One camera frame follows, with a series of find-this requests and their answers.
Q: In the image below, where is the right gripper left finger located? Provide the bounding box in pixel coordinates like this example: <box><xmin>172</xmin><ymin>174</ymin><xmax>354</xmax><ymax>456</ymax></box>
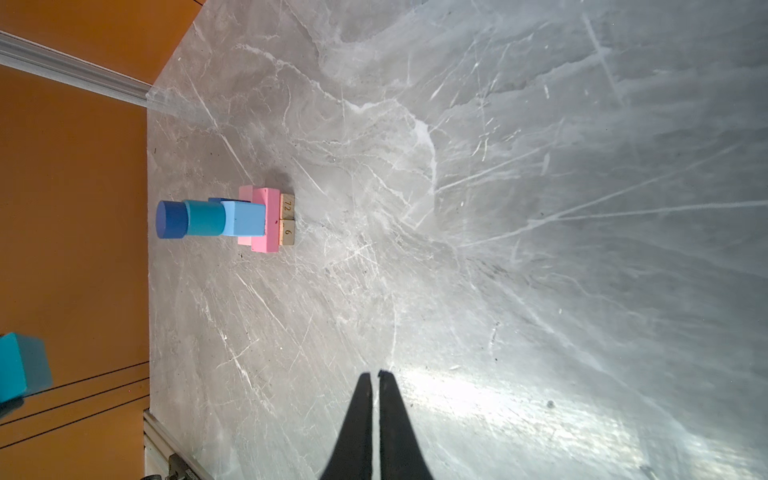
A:
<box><xmin>320</xmin><ymin>373</ymin><xmax>373</xmax><ymax>480</ymax></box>

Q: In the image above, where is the dark blue cylinder block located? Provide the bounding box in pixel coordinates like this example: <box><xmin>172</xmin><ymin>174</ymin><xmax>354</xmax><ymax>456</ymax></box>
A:
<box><xmin>155</xmin><ymin>201</ymin><xmax>189</xmax><ymax>239</ymax></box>

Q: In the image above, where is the dark pink rectangular block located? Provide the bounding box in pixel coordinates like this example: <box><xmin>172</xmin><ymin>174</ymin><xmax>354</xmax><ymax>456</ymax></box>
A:
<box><xmin>251</xmin><ymin>188</ymin><xmax>281</xmax><ymax>253</ymax></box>

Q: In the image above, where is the left aluminium corner post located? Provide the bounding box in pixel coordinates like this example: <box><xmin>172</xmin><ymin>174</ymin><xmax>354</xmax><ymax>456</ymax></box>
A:
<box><xmin>1</xmin><ymin>32</ymin><xmax>151</xmax><ymax>108</ymax></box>

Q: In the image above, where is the light blue cube block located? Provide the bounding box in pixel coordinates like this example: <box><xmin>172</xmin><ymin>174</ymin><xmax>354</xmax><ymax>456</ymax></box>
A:
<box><xmin>221</xmin><ymin>202</ymin><xmax>265</xmax><ymax>237</ymax></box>

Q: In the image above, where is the plain wood plank block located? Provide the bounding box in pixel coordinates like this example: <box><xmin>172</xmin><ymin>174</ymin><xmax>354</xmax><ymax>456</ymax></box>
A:
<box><xmin>280</xmin><ymin>193</ymin><xmax>296</xmax><ymax>221</ymax></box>

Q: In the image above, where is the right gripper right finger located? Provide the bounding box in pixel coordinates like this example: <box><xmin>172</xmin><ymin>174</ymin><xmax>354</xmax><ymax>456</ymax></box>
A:
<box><xmin>378</xmin><ymin>370</ymin><xmax>433</xmax><ymax>480</ymax></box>

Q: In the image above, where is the dark blue cube block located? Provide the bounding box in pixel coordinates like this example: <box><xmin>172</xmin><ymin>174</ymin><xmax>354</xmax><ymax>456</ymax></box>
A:
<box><xmin>208</xmin><ymin>197</ymin><xmax>251</xmax><ymax>203</ymax></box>

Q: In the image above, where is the teal cylinder block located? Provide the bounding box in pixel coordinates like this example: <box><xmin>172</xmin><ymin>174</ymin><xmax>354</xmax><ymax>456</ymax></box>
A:
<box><xmin>183</xmin><ymin>200</ymin><xmax>226</xmax><ymax>236</ymax></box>

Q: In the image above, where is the light pink rectangular block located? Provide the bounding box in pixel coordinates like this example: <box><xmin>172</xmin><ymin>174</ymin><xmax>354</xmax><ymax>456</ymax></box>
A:
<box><xmin>238</xmin><ymin>185</ymin><xmax>255</xmax><ymax>246</ymax></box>

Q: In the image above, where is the aluminium front rail frame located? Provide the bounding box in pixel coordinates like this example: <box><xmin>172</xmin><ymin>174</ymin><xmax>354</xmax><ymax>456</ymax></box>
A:
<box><xmin>143</xmin><ymin>410</ymin><xmax>213</xmax><ymax>479</ymax></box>

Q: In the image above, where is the teal cube block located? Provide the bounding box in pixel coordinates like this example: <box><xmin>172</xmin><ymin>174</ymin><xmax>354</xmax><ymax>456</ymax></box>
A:
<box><xmin>0</xmin><ymin>333</ymin><xmax>53</xmax><ymax>402</ymax></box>

